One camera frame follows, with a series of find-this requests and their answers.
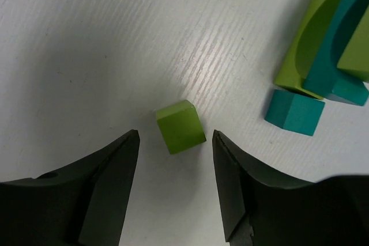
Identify lime green small cube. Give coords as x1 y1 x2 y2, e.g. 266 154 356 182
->
156 100 206 154

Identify teal small cube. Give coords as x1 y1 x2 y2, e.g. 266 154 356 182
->
264 89 325 136

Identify teal arch block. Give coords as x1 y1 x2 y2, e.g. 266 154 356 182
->
303 0 368 106

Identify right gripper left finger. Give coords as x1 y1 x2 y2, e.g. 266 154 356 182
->
1 130 140 245

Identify lime green rectangular block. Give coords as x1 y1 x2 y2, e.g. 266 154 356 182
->
337 8 368 83

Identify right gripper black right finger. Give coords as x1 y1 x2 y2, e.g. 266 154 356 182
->
212 131 368 245

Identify lime green arch block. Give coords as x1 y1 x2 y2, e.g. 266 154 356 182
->
274 0 341 100

